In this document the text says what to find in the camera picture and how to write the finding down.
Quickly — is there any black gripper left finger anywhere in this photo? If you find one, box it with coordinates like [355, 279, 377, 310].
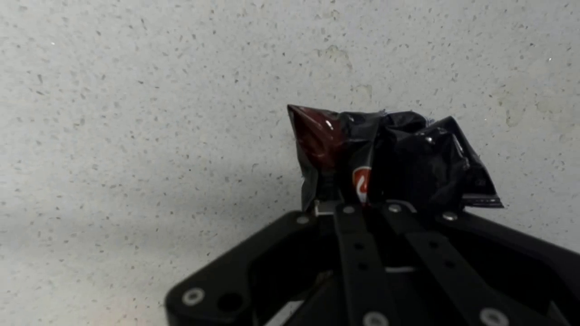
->
[163, 203, 398, 326]

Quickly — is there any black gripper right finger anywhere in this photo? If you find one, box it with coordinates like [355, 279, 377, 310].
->
[377, 201, 580, 326]

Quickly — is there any black snack packet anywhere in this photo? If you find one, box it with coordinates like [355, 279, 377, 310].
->
[286, 103, 503, 217]

